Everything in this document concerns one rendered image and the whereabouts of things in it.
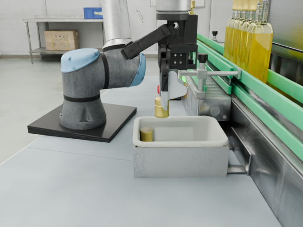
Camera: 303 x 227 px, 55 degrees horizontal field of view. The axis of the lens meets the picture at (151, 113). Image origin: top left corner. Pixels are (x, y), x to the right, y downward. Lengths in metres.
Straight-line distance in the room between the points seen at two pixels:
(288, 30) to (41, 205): 0.83
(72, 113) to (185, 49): 0.44
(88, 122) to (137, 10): 5.93
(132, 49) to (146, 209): 0.33
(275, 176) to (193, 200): 0.17
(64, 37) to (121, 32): 5.44
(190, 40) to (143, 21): 6.14
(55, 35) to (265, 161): 5.99
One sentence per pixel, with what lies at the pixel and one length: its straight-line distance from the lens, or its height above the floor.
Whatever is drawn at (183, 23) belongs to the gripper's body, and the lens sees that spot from 0.65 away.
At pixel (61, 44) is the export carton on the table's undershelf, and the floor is 0.39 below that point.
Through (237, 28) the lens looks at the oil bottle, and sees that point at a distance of 0.94.
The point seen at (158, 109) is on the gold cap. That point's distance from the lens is 0.68.
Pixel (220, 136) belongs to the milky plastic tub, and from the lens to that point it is 0.73.
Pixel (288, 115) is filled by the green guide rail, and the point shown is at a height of 0.94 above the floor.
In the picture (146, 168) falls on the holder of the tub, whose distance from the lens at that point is 0.69.
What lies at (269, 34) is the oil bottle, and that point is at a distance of 0.83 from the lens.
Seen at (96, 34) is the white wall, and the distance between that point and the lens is 6.88.
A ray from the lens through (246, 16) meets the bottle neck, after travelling 0.94.
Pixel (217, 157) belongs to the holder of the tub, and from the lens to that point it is 0.69.
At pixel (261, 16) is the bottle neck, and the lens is 0.83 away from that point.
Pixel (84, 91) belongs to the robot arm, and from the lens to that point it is 0.90.
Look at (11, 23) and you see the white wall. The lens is 7.39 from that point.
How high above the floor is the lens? 1.13
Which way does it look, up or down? 20 degrees down
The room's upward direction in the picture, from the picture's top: straight up
